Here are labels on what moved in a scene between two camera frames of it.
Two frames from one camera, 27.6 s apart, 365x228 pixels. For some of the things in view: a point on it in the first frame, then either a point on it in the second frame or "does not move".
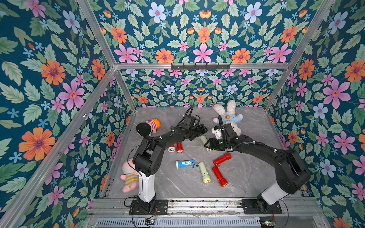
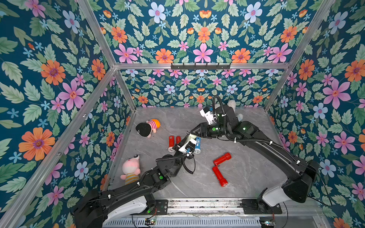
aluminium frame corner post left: (89, 13) does not move
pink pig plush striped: (130, 176) does not move
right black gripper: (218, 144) to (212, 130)
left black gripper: (198, 132) to (191, 144)
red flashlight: (227, 156) does not move
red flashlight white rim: (172, 148) does not move
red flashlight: (223, 181) does not move
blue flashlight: (179, 164) to (197, 146)
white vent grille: (178, 223) does not move
